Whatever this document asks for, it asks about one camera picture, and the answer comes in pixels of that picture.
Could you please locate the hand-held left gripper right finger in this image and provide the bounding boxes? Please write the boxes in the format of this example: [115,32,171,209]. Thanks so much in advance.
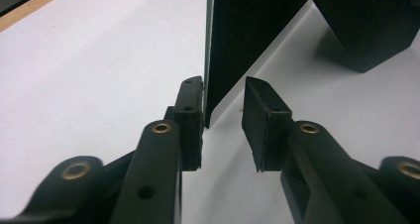
[241,75,411,224]

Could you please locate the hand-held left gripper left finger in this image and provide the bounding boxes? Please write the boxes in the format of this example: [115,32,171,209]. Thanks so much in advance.
[108,75,205,224]

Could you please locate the square mirror with black back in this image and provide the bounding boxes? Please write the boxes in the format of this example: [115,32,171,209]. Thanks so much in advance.
[203,0,420,130]

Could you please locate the white table cover sheet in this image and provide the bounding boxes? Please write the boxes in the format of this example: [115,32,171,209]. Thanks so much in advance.
[0,0,420,224]

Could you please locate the wooden table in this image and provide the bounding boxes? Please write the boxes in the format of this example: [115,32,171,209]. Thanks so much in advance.
[0,0,75,34]

